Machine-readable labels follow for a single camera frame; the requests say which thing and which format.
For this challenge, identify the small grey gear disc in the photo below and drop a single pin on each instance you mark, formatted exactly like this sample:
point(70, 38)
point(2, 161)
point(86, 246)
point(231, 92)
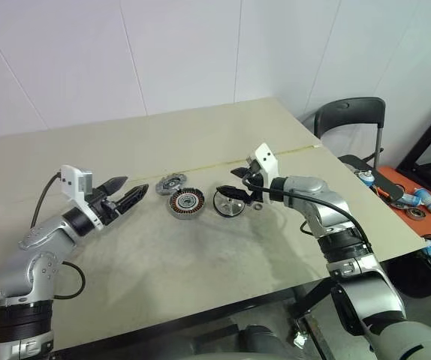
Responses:
point(170, 183)

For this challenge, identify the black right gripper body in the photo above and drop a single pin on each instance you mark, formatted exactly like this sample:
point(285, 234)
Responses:
point(257, 195)

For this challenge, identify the black table frame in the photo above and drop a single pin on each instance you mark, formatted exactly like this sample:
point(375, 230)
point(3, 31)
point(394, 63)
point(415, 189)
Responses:
point(181, 322)

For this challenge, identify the black folding chair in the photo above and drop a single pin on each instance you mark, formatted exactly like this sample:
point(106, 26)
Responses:
point(350, 112)

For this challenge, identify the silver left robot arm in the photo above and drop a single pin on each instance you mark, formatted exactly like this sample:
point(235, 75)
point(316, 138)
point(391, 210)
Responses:
point(43, 232)

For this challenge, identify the small white clip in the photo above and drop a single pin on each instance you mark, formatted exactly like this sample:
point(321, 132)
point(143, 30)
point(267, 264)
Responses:
point(300, 338)

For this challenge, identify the motor stator with copper windings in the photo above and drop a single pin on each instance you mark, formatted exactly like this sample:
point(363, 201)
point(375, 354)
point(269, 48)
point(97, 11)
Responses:
point(185, 203)

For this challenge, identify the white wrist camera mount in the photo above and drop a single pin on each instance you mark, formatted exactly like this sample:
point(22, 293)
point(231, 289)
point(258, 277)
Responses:
point(266, 157)
point(71, 180)

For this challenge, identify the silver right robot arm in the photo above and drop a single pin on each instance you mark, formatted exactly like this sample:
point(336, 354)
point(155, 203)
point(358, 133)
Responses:
point(313, 187)

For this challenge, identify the rusty metal bar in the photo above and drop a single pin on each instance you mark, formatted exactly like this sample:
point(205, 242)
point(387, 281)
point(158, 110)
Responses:
point(317, 337)

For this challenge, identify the black bag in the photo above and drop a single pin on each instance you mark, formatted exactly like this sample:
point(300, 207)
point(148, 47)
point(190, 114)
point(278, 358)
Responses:
point(407, 277)

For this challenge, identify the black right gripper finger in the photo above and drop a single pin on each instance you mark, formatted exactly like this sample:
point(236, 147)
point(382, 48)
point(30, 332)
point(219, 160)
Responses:
point(232, 192)
point(240, 173)

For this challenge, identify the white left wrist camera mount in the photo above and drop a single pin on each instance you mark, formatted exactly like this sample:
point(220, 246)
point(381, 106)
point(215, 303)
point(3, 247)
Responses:
point(71, 180)

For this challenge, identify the small metal washer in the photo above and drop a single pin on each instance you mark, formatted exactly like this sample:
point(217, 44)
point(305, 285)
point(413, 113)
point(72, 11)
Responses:
point(255, 205)

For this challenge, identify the white blue tube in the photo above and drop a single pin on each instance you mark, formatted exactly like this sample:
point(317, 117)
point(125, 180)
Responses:
point(412, 198)
point(429, 200)

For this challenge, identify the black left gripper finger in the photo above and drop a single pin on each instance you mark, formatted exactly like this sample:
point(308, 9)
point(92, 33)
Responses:
point(115, 185)
point(133, 197)

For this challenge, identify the black table leg brace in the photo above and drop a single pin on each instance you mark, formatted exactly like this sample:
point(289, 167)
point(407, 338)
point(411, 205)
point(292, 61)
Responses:
point(313, 298)

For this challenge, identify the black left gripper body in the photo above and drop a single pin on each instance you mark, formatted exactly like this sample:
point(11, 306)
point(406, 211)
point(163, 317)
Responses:
point(101, 206)

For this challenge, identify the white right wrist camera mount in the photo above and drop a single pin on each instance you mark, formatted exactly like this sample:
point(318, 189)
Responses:
point(266, 157)

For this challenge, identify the black rimmed silver pulley wheel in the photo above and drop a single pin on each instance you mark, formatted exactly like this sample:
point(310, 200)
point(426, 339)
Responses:
point(231, 208)

